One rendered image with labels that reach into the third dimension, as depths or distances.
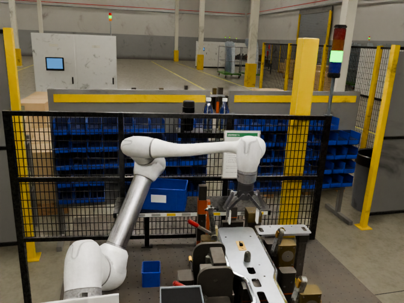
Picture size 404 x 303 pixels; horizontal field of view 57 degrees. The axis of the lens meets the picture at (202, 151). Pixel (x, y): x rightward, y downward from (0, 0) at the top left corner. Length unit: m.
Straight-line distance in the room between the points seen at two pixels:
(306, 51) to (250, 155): 0.89
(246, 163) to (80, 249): 0.82
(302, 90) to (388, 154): 2.30
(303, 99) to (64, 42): 6.32
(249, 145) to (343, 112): 2.80
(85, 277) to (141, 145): 0.64
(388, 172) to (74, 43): 6.11
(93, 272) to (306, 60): 1.62
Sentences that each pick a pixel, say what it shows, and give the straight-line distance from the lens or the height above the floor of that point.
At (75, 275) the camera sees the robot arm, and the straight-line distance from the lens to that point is 1.71.
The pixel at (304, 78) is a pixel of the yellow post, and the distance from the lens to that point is 2.33.
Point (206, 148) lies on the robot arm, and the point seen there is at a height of 1.46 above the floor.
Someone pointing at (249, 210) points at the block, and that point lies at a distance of 2.11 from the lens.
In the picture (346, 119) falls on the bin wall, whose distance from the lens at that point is 4.41.
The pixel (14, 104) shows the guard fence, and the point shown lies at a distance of 3.33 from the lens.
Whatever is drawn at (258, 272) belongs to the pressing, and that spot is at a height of 1.00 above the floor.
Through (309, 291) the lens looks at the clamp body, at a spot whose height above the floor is 1.04.
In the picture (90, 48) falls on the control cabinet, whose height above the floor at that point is 1.73.
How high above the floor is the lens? 1.95
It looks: 17 degrees down
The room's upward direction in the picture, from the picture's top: 2 degrees clockwise
